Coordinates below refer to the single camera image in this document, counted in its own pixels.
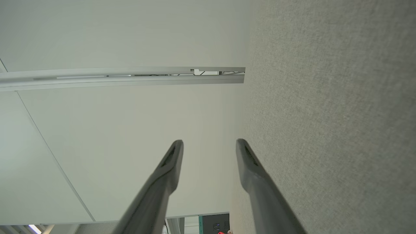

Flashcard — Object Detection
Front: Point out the white metal beam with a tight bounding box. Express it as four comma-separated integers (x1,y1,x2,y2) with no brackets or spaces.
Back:
0,67,246,92

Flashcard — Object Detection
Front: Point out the dark cabinet with teal edge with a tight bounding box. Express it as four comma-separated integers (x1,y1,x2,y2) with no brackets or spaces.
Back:
198,214,230,234

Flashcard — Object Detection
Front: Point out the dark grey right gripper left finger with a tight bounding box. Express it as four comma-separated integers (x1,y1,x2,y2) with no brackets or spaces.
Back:
112,140,184,234

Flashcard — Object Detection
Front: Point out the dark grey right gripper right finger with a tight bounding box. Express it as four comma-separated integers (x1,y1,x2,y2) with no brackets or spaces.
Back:
236,138,307,234

